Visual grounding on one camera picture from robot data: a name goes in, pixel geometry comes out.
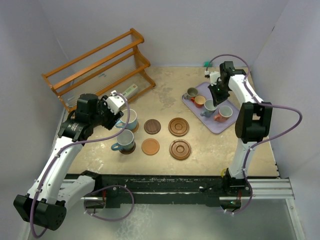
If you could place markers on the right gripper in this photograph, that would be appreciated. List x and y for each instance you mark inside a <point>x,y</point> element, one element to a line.
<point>217,99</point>

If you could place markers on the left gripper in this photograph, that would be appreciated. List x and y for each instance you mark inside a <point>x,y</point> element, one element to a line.
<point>112,117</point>

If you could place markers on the pink mug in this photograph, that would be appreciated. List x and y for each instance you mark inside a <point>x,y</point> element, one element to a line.
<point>224,113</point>

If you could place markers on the orange cup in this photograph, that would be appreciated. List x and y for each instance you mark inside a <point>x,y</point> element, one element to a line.
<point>198,101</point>

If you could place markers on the large light blue mug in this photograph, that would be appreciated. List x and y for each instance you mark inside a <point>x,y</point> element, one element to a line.
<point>132,122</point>

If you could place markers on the small grey green cup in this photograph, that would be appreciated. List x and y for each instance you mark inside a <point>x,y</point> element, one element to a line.
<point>190,93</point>

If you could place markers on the teal patterned mug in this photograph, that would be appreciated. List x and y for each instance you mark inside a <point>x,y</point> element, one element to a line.
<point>124,141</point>

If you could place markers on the light wooden coaster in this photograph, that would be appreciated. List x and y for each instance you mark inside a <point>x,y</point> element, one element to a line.
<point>136,128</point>
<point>150,146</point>

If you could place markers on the dark walnut coaster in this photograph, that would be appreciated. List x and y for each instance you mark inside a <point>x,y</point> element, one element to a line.
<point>129,151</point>
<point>152,126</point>

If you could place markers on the ringed brown coaster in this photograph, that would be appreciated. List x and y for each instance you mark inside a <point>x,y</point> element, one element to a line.
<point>180,149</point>
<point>178,127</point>

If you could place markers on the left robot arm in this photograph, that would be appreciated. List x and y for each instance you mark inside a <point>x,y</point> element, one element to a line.
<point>45,204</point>

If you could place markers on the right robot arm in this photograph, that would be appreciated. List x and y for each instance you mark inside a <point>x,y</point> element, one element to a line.
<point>252,124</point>

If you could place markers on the green staples box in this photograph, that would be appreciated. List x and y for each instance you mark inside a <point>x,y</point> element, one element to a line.
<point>131,91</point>

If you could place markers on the orange wooden three-tier shelf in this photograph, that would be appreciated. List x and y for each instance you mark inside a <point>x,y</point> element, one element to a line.
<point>119,58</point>

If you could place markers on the yellow tape roll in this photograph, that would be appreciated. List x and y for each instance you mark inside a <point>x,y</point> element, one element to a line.
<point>223,172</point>

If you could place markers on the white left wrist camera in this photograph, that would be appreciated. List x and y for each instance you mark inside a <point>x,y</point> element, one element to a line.
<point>115,102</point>

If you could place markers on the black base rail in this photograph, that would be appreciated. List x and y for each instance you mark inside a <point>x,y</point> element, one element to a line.
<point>167,189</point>

